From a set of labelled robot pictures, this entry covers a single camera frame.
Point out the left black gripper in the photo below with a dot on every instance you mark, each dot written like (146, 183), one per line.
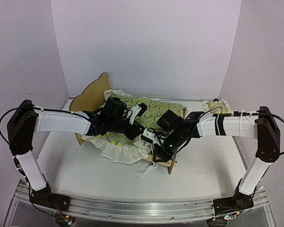
(134, 130)

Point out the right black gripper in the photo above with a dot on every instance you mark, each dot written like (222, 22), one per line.
(161, 153)

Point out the lemon print ruffled mattress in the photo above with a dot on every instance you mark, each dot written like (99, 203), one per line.
(116, 146)

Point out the wooden pet bed frame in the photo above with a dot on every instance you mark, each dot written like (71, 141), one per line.
(93, 97)

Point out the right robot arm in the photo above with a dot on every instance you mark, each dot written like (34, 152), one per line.
(260, 125)

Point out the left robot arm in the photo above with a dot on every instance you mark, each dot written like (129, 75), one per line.
(28, 119)

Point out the small lemon print pillow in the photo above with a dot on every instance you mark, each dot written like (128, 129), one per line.
(216, 107)

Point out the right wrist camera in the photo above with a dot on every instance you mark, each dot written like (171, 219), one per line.
(149, 136)

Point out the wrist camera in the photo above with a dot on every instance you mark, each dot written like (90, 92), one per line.
(137, 110)
(149, 136)

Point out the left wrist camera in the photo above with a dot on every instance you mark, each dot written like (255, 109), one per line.
(137, 110)

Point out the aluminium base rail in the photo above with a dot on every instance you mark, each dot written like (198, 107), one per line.
(84, 210)

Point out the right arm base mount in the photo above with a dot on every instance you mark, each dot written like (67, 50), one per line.
(238, 202)

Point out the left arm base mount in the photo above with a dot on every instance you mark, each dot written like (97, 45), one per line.
(46, 198)

